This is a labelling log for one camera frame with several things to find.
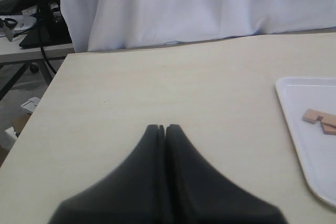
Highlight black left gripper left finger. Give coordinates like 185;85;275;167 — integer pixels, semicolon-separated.
49;125;168;223

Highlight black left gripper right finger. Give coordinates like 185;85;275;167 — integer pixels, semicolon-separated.
165;124;287;223

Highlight notched wooden piece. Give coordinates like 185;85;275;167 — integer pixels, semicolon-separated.
302;109;335;127
321;123;336;135

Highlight white plastic tray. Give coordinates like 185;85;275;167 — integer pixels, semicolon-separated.
276;77;335;207

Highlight white cardboard box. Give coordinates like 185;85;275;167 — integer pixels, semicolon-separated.
20;97;40;114

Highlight grey side table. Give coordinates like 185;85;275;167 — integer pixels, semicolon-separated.
1;35;75;99

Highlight black monitor stand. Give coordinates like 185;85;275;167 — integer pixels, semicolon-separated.
19;0;72;49

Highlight white backdrop cloth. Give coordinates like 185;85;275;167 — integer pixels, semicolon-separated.
60;0;335;52

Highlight black scissors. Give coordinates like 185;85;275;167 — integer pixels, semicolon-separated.
1;18;17;42

